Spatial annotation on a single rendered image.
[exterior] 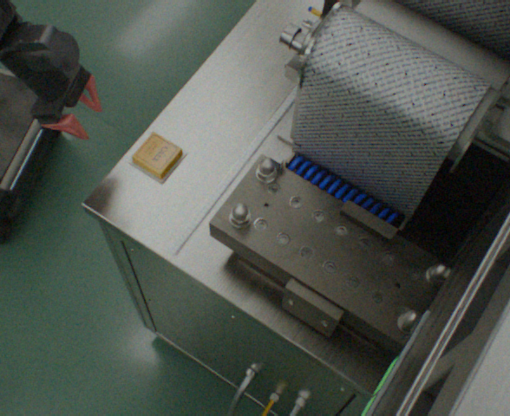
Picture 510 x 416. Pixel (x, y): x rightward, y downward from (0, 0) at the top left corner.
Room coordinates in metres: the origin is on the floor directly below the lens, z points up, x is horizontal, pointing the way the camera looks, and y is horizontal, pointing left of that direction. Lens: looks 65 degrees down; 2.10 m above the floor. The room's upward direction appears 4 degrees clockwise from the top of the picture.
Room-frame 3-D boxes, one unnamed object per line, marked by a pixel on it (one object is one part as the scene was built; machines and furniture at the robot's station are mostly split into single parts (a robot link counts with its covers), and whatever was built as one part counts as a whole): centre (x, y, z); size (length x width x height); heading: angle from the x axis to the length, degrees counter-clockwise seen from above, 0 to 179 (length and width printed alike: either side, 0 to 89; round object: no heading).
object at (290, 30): (0.74, -0.04, 1.18); 0.04 x 0.02 x 0.04; 150
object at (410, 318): (0.31, -0.25, 1.05); 0.04 x 0.04 x 0.04
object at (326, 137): (0.56, -0.16, 1.11); 0.23 x 0.01 x 0.18; 60
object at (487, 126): (0.52, -0.34, 1.25); 0.07 x 0.04 x 0.04; 60
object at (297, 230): (0.43, -0.14, 1.00); 0.40 x 0.16 x 0.06; 60
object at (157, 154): (0.65, 0.19, 0.91); 0.07 x 0.07 x 0.02; 60
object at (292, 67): (0.72, -0.07, 1.05); 0.06 x 0.05 x 0.31; 60
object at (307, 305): (0.34, -0.11, 0.96); 0.10 x 0.03 x 0.11; 60
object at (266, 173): (0.56, -0.02, 1.05); 0.04 x 0.04 x 0.04
